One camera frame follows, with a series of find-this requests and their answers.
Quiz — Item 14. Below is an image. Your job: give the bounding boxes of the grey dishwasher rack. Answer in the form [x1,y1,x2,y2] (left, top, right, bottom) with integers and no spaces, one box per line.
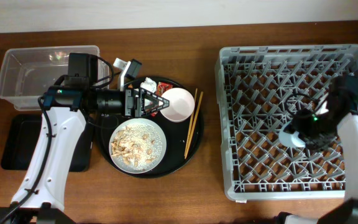
[215,44,358,203]

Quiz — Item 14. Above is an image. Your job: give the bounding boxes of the black rectangular tray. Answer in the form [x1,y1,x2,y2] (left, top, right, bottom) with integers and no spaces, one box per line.
[1,114,94,172]

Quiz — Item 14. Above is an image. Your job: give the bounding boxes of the pink bowl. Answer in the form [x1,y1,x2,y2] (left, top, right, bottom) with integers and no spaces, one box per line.
[160,88,195,123]

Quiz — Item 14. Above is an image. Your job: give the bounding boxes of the light blue cup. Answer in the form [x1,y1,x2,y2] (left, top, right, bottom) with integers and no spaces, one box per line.
[278,122,306,147]

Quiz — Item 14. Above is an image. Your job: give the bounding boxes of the grey plate with food scraps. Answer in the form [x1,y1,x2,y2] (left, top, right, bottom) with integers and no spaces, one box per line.
[108,118,167,174]

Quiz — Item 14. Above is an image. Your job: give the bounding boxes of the clear plastic bin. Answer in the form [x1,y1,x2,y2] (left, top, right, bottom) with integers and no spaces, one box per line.
[0,45,99,111]

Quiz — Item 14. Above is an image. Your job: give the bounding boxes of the wooden chopstick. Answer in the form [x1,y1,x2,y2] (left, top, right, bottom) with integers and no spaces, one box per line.
[188,92,203,151]
[184,88,198,159]

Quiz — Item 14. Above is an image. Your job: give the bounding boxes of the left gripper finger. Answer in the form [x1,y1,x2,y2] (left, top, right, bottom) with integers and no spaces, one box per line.
[140,102,170,118]
[140,88,169,103]

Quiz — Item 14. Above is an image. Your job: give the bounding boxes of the round black tray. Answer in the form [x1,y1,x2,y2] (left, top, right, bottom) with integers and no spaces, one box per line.
[94,76,204,179]

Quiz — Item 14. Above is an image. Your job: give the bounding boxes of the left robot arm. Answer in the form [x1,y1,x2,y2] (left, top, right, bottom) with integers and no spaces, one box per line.
[0,53,170,223]

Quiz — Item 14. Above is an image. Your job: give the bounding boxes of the red snack wrapper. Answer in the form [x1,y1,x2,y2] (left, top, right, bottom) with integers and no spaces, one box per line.
[149,82,174,118]

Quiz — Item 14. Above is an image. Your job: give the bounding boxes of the crumpled white napkin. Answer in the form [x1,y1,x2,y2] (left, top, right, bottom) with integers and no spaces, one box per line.
[140,77,157,108]

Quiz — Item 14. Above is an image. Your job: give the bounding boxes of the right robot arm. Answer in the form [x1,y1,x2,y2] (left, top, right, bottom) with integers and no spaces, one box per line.
[275,75,358,224]

